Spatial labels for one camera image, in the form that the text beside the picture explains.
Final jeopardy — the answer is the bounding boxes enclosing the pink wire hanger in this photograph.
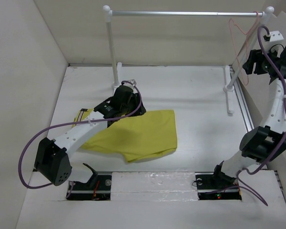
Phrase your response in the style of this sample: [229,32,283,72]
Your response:
[228,11,260,85]

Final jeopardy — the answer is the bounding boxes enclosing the yellow trousers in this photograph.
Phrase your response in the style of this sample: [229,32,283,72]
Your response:
[81,110,177,163]

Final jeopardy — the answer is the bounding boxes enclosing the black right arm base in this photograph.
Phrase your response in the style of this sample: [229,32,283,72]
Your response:
[192,173,242,200]

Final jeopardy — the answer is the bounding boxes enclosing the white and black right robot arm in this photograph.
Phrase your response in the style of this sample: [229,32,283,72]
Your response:
[211,45,286,188]

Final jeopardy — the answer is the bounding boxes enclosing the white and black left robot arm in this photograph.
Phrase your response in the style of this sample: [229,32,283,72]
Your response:
[34,81,146,189]

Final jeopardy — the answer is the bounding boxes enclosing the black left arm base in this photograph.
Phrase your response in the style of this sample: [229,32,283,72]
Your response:
[66,173,112,201]

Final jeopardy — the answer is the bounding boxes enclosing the white and silver clothes rack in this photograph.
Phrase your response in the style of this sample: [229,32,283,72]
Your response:
[102,5,275,115]

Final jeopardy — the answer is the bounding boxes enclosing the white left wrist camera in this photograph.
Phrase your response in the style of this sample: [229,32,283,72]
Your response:
[121,79,136,88]

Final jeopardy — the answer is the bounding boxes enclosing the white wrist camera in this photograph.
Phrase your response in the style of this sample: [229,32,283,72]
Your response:
[264,31,284,43]
[121,79,136,88]

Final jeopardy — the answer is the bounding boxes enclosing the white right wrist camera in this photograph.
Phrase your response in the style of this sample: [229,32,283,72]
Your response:
[264,31,284,43]

